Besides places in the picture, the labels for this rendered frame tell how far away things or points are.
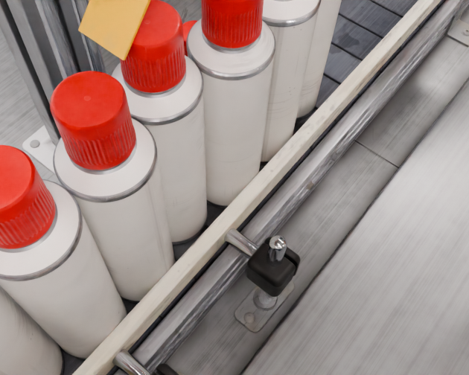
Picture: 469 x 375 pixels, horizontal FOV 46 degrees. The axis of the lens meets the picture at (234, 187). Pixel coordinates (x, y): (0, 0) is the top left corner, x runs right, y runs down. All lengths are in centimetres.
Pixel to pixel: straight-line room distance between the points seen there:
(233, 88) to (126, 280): 15
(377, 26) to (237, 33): 31
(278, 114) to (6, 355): 24
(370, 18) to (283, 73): 24
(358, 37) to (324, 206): 17
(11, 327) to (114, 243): 7
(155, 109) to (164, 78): 2
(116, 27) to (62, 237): 10
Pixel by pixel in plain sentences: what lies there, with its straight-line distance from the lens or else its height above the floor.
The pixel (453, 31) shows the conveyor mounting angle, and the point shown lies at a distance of 69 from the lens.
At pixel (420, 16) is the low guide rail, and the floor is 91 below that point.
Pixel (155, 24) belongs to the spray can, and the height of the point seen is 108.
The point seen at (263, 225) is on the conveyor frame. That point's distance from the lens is 44.
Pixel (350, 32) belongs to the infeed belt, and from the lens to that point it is 58.
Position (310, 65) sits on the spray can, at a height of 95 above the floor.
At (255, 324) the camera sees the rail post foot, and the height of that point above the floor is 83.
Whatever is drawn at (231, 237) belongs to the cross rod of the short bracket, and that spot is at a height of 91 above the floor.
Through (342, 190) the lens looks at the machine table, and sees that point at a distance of 52.
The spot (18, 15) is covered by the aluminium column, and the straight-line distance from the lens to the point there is 40.
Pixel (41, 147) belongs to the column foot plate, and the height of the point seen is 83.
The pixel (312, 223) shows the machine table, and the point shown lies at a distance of 50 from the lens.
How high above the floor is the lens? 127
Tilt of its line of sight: 60 degrees down
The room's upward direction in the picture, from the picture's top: 3 degrees clockwise
